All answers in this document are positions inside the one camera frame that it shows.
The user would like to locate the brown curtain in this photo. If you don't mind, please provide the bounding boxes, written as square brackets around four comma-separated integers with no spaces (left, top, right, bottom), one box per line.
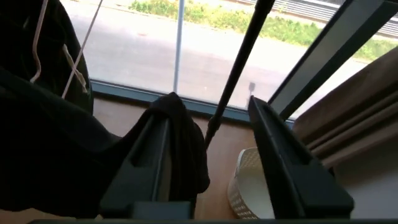
[292,46,398,170]

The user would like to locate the black clothes rack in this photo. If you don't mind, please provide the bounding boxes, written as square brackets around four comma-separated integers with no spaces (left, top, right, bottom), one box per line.
[203,0,277,149]

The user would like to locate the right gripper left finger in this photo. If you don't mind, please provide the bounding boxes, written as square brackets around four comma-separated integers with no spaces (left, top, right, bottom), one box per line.
[99,114,192,218]

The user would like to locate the window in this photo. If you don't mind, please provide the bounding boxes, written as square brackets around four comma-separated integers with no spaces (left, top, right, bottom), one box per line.
[58,0,398,126]

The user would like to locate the black garment with pale cords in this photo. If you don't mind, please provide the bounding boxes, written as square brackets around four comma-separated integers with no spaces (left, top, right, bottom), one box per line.
[0,0,95,116]

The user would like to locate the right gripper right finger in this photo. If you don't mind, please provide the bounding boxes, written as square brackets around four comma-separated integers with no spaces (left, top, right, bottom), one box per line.
[248,95,355,219]

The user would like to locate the white laundry basket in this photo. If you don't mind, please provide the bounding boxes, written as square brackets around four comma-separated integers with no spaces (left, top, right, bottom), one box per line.
[226,146,276,220]

